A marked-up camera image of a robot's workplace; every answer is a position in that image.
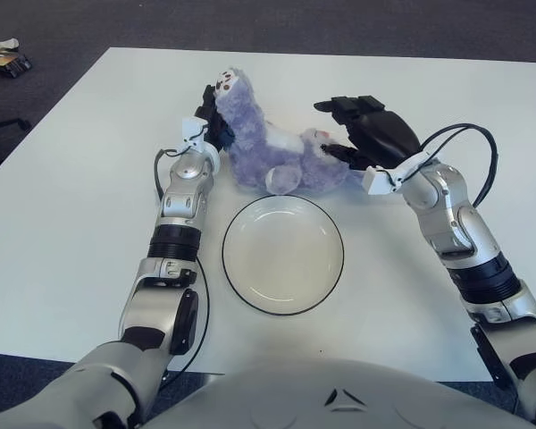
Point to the white plate with black rim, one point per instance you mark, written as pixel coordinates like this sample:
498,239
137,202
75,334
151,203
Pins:
282,254

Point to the grey robot torso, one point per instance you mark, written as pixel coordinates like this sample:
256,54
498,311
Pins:
339,402

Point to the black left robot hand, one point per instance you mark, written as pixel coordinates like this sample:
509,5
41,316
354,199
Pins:
213,120

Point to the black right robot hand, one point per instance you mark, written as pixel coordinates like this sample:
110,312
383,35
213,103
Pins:
379,134

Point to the purple plush rabbit doll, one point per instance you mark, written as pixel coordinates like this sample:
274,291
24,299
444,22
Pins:
268,152

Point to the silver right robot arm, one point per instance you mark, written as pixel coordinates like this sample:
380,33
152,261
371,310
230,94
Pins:
469,232

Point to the dark cardboard box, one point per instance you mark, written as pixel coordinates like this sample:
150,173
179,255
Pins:
9,64

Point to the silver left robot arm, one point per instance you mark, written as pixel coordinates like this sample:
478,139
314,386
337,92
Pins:
170,250

